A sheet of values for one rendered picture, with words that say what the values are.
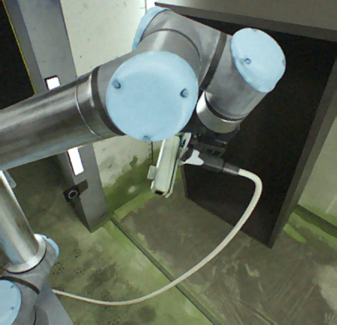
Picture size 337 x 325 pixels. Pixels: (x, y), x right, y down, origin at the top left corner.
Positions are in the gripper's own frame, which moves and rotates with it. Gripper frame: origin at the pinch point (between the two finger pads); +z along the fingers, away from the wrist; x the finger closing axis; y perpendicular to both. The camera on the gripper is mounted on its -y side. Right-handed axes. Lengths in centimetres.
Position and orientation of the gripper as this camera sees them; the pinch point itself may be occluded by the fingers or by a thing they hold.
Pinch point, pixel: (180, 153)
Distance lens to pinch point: 69.8
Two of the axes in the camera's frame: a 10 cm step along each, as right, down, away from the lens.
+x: 2.0, -8.8, 4.4
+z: -2.3, 4.0, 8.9
